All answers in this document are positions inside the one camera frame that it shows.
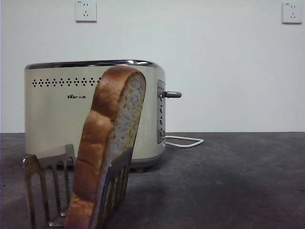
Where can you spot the grey toaster lever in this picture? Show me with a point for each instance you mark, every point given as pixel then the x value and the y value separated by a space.
pixel 174 94

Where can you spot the white wall socket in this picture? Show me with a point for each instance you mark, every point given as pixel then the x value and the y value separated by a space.
pixel 86 12
pixel 290 14

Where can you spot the beige two-slot toaster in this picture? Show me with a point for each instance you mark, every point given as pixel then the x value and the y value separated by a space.
pixel 59 119

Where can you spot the steel toast rack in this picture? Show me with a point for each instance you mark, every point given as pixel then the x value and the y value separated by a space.
pixel 31 171

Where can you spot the brown-crusted bread slice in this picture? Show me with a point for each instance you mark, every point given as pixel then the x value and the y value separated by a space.
pixel 95 143

